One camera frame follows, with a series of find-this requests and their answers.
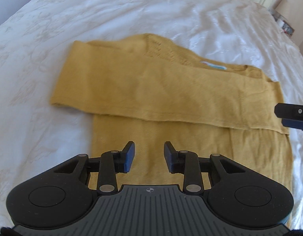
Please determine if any white embroidered bedspread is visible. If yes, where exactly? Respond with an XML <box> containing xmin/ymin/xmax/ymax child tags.
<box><xmin>0</xmin><ymin>0</ymin><xmax>303</xmax><ymax>230</ymax></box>

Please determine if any yellow knit sweater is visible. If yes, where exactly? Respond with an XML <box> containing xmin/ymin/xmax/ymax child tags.
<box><xmin>50</xmin><ymin>33</ymin><xmax>294</xmax><ymax>224</ymax></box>

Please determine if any wooden picture frame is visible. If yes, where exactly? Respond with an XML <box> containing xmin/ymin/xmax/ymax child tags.
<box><xmin>280</xmin><ymin>19</ymin><xmax>296</xmax><ymax>35</ymax></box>

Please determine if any cream lamp shade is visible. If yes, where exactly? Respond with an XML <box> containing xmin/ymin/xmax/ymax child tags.
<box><xmin>274</xmin><ymin>0</ymin><xmax>290</xmax><ymax>18</ymax></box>

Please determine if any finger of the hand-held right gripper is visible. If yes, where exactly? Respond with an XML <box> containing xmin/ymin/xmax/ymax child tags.
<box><xmin>281</xmin><ymin>118</ymin><xmax>303</xmax><ymax>134</ymax></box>
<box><xmin>274</xmin><ymin>102</ymin><xmax>303</xmax><ymax>121</ymax></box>

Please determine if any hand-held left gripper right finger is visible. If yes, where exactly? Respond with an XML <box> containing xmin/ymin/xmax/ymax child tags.
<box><xmin>164</xmin><ymin>141</ymin><xmax>243</xmax><ymax>193</ymax></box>

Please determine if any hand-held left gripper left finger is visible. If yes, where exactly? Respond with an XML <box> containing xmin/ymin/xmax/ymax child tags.
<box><xmin>54</xmin><ymin>141</ymin><xmax>136</xmax><ymax>193</ymax></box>

